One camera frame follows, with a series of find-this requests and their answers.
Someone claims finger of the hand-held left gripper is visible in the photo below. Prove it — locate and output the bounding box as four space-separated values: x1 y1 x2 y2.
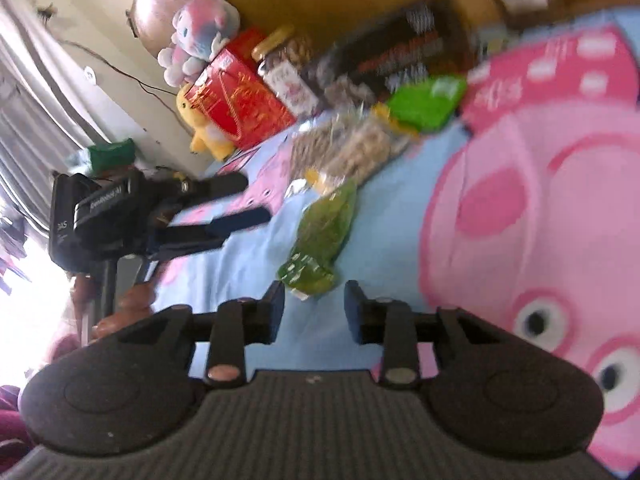
167 172 249 207
147 206 273 263

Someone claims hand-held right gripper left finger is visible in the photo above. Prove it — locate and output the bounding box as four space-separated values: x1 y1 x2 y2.
117 280 287 388

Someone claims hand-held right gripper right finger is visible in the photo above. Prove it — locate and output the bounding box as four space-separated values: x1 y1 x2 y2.
344 280 511 388

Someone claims green pea snack packet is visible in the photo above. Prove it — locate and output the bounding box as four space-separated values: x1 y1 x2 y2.
276 179 359 302

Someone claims clear packet of dark nuts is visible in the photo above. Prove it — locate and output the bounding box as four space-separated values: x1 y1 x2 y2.
289 116 346 178

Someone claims clear packet of pale nuts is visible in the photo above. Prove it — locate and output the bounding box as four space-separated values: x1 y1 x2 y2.
325 110 418 188

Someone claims bright green snack packet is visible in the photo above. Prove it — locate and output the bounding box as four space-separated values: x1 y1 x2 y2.
386 74 469 134

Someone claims black cardboard box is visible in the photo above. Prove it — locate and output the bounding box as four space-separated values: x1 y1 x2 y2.
304 0 477 111

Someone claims person's left hand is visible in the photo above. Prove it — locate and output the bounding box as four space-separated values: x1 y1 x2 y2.
70 275 157 347

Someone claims yellow plush toy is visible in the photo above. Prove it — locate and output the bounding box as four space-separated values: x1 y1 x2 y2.
176 82 236 162

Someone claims green bag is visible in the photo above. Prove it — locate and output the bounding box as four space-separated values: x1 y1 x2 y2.
86 138 137 172

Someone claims red gift box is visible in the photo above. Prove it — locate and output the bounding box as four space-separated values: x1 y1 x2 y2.
187 27 299 152

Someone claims printed cartoon pig blanket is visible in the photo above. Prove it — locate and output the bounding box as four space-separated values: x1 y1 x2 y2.
150 5 640 476

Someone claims grey curtain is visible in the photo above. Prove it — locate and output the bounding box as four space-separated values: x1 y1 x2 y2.
0 0 118 241

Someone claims clear nut jar gold lid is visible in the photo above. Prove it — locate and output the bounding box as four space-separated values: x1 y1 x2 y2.
251 24 326 118

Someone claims pink and blue plush toy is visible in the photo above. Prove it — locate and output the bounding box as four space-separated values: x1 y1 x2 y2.
157 0 241 87

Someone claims black wall cable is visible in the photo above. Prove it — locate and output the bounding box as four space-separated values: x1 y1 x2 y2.
36 2 201 128

